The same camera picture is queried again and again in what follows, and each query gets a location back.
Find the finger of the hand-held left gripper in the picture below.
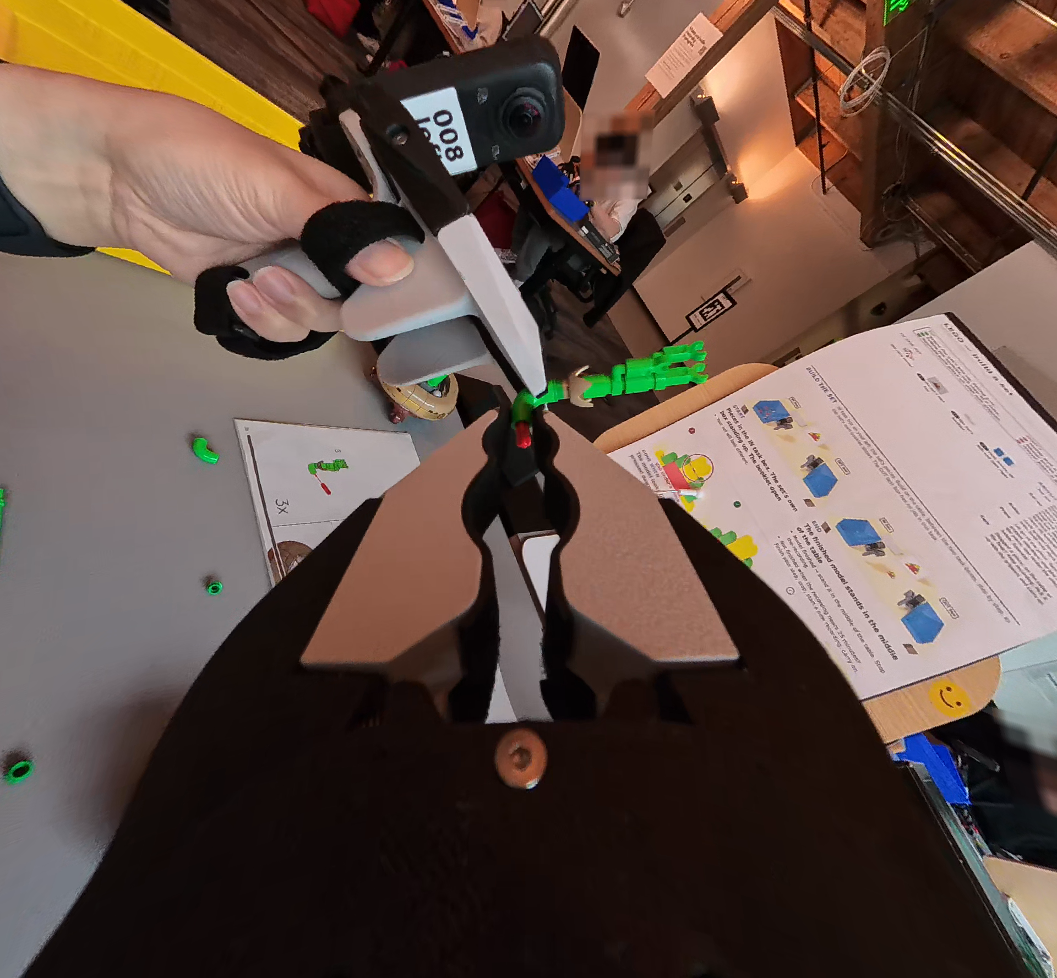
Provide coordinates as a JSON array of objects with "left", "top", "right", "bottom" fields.
[
  {"left": 375, "top": 326, "right": 510, "bottom": 390},
  {"left": 342, "top": 214, "right": 548, "bottom": 400}
]

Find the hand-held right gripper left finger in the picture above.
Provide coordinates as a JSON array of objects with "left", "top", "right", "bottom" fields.
[{"left": 299, "top": 407, "right": 502, "bottom": 723}]

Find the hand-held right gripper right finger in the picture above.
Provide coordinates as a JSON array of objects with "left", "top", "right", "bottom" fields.
[{"left": 535, "top": 408, "right": 740, "bottom": 722}]

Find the green lego bamboo stalk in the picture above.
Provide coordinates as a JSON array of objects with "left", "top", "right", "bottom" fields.
[{"left": 510, "top": 341, "right": 710, "bottom": 428}]

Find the round tan lego pot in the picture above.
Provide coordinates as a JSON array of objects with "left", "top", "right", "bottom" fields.
[{"left": 378, "top": 371, "right": 460, "bottom": 424}]

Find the lego instruction booklet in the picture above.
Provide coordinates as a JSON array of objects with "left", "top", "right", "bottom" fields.
[{"left": 233, "top": 419, "right": 564, "bottom": 723}]

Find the person's left hand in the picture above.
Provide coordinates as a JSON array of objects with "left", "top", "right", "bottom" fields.
[{"left": 0, "top": 65, "right": 414, "bottom": 335}]

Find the black monitor screen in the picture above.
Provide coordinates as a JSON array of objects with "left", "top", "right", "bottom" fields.
[{"left": 560, "top": 27, "right": 601, "bottom": 111}]

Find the black tripod pole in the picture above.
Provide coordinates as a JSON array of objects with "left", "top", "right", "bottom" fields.
[{"left": 359, "top": 0, "right": 472, "bottom": 79}]

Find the red box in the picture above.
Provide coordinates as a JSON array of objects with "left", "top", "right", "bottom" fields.
[{"left": 299, "top": 0, "right": 362, "bottom": 38}]

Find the small black white marker tag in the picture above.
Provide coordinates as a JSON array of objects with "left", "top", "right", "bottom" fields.
[{"left": 685, "top": 291, "right": 736, "bottom": 332}]

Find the printed instruction sheet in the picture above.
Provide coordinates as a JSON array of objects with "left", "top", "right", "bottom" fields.
[{"left": 607, "top": 316, "right": 1057, "bottom": 702}]

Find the instruction sheet on wooden stand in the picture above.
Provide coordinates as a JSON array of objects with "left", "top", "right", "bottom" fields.
[{"left": 593, "top": 363, "right": 1002, "bottom": 744}]

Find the blue plastic box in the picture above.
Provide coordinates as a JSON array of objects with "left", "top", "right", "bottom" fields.
[{"left": 892, "top": 734, "right": 971, "bottom": 806}]

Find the large yellow plastic panel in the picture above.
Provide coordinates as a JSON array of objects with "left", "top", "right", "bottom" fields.
[{"left": 0, "top": 0, "right": 307, "bottom": 276}]

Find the white wall notice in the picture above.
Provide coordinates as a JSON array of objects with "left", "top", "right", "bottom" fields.
[{"left": 646, "top": 12, "right": 721, "bottom": 97}]

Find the white cable coil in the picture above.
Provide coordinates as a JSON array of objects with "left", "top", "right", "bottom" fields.
[{"left": 838, "top": 45, "right": 893, "bottom": 116}]

